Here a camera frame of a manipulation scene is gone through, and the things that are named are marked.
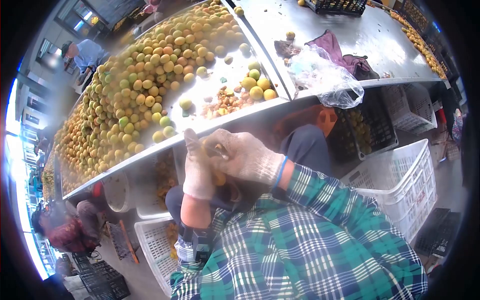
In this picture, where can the tilted white plastic crate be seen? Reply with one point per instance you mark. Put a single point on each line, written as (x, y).
(412, 107)

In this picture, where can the white tub with apricots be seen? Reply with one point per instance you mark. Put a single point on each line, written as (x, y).
(153, 195)

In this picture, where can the black wrist band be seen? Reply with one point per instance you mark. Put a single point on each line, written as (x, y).
(197, 240)

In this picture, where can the person's body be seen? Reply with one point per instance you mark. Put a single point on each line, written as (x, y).
(270, 262)

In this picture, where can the lone yellow apricot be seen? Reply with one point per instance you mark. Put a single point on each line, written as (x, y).
(239, 11)
(290, 35)

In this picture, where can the stack of black crates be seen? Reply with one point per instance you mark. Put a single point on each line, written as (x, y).
(101, 277)

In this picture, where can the clear plastic bag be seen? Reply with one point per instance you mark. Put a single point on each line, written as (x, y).
(326, 75)

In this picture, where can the black crate with apricots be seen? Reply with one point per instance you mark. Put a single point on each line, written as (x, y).
(362, 129)

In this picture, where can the brown rag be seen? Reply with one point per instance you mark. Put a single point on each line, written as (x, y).
(285, 48)

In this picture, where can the large pile of apricots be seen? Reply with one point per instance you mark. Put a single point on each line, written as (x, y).
(138, 90)

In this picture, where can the flat black crates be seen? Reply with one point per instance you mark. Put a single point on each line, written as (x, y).
(437, 232)

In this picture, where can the orange plastic bag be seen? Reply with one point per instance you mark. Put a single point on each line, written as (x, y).
(320, 118)

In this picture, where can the maroon cloth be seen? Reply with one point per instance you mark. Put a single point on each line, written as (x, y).
(343, 58)

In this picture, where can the person's left hand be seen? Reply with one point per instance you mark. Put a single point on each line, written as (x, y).
(195, 172)

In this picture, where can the small cluster of yellow-green apricots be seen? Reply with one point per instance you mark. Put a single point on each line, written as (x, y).
(257, 84)

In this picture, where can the large white plastic crate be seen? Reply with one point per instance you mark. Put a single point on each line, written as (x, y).
(403, 183)

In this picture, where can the heap of brown apricot pits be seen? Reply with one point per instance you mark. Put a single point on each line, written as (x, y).
(225, 102)

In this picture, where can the dark board with orange edge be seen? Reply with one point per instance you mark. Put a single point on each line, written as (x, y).
(123, 240)

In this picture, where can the white bucket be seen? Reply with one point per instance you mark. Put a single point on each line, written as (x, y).
(117, 191)

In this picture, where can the empty black plastic crate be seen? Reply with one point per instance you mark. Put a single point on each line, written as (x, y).
(339, 5)

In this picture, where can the person's right hand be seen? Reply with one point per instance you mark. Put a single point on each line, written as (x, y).
(247, 155)

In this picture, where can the white crate with apricots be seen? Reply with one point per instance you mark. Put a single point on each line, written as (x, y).
(157, 249)

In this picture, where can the single orange apricot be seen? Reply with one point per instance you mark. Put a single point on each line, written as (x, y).
(220, 179)

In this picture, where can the person's left fingers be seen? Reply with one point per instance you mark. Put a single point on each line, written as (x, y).
(191, 141)

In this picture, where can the person's right fingers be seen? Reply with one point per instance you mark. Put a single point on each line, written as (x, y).
(219, 140)

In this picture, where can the long row of apricots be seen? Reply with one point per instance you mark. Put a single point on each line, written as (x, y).
(419, 42)

